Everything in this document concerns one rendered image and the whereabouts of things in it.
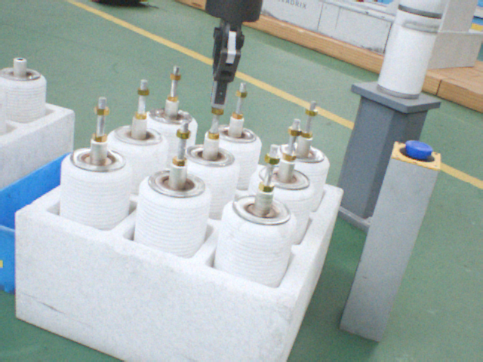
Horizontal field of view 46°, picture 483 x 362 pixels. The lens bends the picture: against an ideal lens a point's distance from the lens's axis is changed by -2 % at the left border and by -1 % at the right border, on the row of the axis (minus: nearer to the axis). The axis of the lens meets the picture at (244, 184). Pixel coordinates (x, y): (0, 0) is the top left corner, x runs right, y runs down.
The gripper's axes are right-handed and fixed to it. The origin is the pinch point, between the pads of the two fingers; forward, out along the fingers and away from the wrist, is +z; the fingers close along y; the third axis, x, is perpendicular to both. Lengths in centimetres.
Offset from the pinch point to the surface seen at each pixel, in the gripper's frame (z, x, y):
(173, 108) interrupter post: 8.1, 5.6, 14.6
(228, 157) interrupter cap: 9.7, -2.8, -0.1
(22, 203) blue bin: 27.4, 29.7, 12.0
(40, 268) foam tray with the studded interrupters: 24.5, 22.2, -11.3
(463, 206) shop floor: 35, -74, 46
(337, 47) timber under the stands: 29, -84, 213
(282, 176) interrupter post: 9.4, -10.1, -6.0
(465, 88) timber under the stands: 28, -127, 154
